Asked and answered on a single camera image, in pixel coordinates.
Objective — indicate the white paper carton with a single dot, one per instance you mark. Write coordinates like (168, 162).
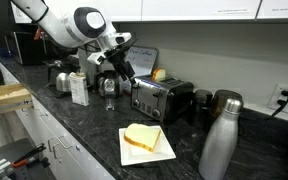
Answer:
(79, 91)

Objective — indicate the white wall outlet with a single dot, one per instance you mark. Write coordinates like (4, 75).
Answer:
(277, 95)

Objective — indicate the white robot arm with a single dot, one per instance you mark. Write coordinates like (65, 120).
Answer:
(85, 21)

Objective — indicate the white bread slice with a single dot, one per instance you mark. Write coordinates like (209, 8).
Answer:
(142, 136)

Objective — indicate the white upper cabinets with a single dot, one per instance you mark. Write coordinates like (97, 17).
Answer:
(168, 10)

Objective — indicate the bread slice in toaster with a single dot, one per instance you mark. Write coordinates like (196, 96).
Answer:
(159, 73)

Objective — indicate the open wooden drawer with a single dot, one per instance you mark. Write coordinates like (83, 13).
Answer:
(14, 97)

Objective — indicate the glass coffee carafe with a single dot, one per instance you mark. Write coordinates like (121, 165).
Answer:
(109, 86)

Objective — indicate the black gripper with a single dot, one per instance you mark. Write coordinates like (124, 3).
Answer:
(110, 44)

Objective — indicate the dark lidded canister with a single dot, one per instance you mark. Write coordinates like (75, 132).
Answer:
(218, 102)

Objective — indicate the white drawer front with handle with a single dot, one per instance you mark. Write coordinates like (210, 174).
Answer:
(72, 132)

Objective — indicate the silver water bottle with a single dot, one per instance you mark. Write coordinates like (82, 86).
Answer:
(220, 142)

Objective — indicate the steel milk jug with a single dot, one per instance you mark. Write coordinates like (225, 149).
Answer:
(63, 82)

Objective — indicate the black microwave oven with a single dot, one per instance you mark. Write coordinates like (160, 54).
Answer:
(24, 48)

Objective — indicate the black coffee machine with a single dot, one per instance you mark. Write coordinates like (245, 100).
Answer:
(70, 64)

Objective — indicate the stainless steel toaster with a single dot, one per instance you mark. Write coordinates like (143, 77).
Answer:
(163, 100)

